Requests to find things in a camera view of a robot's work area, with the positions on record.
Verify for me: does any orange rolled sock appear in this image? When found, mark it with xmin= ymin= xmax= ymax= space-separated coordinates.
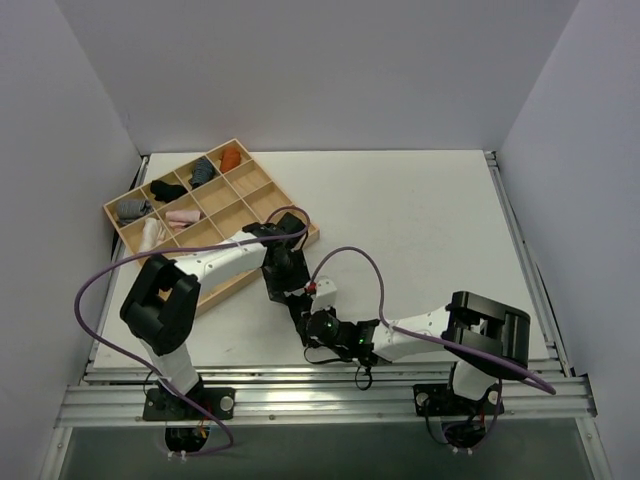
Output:
xmin=219 ymin=146 xmax=242 ymax=174

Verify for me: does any grey striped rolled sock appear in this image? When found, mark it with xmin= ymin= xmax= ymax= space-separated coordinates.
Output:
xmin=115 ymin=198 xmax=153 ymax=226

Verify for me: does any black rolled sock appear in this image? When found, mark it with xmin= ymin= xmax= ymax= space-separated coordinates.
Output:
xmin=150 ymin=180 xmax=188 ymax=203

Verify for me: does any white rolled sock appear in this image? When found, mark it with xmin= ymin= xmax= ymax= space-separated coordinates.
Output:
xmin=138 ymin=217 xmax=166 ymax=253

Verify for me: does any wooden compartment tray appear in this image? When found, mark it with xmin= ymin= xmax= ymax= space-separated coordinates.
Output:
xmin=102 ymin=138 xmax=321 ymax=317

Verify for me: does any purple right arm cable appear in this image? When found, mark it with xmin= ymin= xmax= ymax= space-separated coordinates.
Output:
xmin=309 ymin=246 xmax=557 ymax=454

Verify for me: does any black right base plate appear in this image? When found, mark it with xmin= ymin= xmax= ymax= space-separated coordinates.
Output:
xmin=412 ymin=383 xmax=505 ymax=418

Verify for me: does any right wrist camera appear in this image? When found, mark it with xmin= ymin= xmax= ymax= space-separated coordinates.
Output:
xmin=303 ymin=276 xmax=341 ymax=346

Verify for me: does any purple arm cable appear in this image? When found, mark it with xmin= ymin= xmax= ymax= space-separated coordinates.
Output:
xmin=309 ymin=246 xmax=557 ymax=454
xmin=73 ymin=205 xmax=309 ymax=456

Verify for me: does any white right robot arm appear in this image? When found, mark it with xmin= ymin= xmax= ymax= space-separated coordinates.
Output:
xmin=297 ymin=291 xmax=531 ymax=413

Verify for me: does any dark grey rolled sock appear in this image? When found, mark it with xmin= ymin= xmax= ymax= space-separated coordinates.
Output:
xmin=189 ymin=157 xmax=216 ymax=189

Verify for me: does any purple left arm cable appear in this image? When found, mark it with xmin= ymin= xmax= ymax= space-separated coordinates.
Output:
xmin=73 ymin=205 xmax=309 ymax=456

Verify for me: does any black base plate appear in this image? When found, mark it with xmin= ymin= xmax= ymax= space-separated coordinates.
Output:
xmin=142 ymin=387 xmax=236 ymax=422
xmin=412 ymin=383 xmax=505 ymax=418

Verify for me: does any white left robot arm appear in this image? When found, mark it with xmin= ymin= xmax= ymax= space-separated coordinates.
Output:
xmin=120 ymin=212 xmax=309 ymax=419

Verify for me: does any pink rolled sock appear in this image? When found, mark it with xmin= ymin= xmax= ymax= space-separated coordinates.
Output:
xmin=164 ymin=210 xmax=202 ymax=231

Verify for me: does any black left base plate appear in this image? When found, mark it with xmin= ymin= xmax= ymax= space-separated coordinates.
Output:
xmin=142 ymin=387 xmax=236 ymax=422

